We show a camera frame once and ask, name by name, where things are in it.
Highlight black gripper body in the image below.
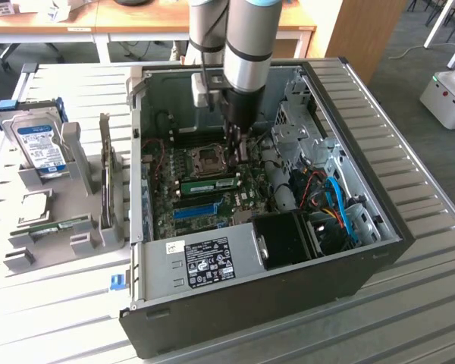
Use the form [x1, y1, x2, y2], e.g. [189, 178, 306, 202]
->
[222, 86, 266, 128]

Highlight green RAM stick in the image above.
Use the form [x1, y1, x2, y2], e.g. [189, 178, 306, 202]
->
[179, 175, 241, 196]
[29, 221, 76, 239]

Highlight black RAM slot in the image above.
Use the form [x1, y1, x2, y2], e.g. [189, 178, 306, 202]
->
[172, 193, 222, 210]

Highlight CPU socket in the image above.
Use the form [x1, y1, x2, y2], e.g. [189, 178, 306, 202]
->
[184, 145, 229, 180]

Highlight metal disk bay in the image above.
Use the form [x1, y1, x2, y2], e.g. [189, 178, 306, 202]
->
[270, 67, 350, 160]

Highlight green motherboard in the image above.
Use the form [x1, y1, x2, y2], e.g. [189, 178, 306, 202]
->
[141, 127, 278, 242]

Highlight blue expansion slot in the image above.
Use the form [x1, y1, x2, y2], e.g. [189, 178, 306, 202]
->
[172, 203, 218, 221]

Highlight grey power supply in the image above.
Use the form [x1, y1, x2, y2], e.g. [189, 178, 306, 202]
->
[141, 221, 269, 301]

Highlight graphics card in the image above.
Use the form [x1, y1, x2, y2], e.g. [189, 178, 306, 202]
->
[97, 111, 118, 231]

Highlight wooden desk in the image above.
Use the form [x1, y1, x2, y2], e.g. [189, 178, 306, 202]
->
[0, 0, 318, 64]

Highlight wooden cabinet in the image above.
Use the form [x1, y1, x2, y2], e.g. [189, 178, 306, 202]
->
[325, 0, 409, 86]

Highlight black open PC case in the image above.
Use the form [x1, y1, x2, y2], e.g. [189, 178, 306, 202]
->
[118, 56, 416, 359]

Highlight blue case latch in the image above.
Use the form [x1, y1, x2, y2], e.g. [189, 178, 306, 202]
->
[108, 274, 126, 293]

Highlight grey parts rack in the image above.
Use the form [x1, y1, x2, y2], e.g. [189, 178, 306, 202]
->
[2, 121, 132, 272]

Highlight hard disk in blue carrier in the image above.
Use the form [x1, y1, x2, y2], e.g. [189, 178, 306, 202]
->
[0, 96, 68, 180]

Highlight white mobile robot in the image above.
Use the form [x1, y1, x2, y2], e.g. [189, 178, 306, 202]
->
[418, 56, 455, 130]

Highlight silver CPU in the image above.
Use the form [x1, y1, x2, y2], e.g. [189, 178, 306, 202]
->
[17, 192, 51, 225]

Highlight white table leg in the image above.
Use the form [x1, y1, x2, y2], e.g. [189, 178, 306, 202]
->
[423, 0, 455, 49]

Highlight black chair base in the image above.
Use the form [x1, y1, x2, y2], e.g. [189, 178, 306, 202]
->
[0, 41, 66, 64]

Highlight white cardboard box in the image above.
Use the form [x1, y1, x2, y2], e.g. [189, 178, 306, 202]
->
[0, 0, 72, 22]

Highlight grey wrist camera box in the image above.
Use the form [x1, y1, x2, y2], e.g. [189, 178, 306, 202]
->
[190, 72, 214, 109]

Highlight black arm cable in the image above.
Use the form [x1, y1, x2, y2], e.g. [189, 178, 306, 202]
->
[199, 0, 229, 112]

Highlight red wire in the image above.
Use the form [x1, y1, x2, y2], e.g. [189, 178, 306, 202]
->
[141, 138, 165, 181]

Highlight yellow wire bundle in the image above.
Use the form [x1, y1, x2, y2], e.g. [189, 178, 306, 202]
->
[309, 204, 347, 228]

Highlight blue wire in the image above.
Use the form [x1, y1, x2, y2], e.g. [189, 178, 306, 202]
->
[325, 175, 356, 244]

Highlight white floor cable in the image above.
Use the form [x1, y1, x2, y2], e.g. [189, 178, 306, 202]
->
[388, 44, 426, 61]

